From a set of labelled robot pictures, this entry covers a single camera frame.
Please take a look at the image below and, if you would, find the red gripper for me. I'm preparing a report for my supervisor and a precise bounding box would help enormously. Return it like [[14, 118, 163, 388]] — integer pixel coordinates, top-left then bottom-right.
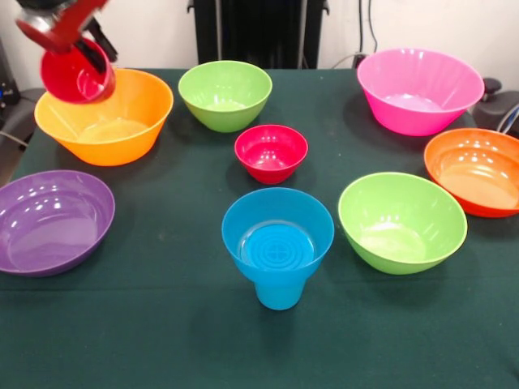
[[15, 0, 120, 75]]

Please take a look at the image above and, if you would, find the red cup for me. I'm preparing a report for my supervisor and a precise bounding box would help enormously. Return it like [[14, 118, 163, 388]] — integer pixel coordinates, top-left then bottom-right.
[[40, 36, 118, 105]]

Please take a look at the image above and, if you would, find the purple bowl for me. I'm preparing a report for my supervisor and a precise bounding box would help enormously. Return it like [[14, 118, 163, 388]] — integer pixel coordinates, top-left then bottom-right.
[[0, 169, 117, 278]]

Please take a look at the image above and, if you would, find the red bowl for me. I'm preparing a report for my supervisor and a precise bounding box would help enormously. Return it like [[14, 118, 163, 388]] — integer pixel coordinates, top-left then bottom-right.
[[234, 124, 310, 186]]

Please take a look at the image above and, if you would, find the blue bowl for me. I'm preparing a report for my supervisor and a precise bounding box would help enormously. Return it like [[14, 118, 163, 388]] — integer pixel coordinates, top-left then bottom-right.
[[221, 186, 336, 287]]

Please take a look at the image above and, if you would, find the blue cup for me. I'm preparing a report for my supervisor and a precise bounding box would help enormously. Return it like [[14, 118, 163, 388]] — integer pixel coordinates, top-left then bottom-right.
[[253, 278, 307, 312]]

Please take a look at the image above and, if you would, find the pink bowl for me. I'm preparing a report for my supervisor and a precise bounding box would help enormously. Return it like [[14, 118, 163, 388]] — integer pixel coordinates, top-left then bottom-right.
[[356, 47, 486, 138]]

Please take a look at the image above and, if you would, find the yellow bowl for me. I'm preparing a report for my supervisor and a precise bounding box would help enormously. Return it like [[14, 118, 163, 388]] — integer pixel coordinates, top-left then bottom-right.
[[33, 67, 175, 167]]

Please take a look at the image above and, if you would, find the black office chair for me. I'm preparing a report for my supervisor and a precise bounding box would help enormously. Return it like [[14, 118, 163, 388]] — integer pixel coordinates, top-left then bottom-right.
[[0, 87, 49, 147], [474, 77, 519, 137]]

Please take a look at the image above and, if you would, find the black computer box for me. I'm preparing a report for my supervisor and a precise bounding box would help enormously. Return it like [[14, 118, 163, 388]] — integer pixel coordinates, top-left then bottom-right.
[[0, 38, 21, 109]]

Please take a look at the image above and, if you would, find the green bowl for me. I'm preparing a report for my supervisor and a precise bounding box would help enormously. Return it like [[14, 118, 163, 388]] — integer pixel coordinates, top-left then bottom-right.
[[337, 172, 469, 276], [178, 60, 273, 134]]

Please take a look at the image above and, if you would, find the dark green tablecloth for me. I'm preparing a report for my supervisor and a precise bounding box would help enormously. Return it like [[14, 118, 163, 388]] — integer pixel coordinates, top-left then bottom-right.
[[0, 67, 519, 389]]

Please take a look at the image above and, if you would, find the orange bowl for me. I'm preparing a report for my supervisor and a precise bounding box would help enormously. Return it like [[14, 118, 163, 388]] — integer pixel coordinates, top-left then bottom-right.
[[423, 127, 519, 219]]

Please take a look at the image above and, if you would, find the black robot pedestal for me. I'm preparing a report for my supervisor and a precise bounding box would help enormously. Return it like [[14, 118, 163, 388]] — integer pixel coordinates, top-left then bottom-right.
[[187, 0, 330, 70]]

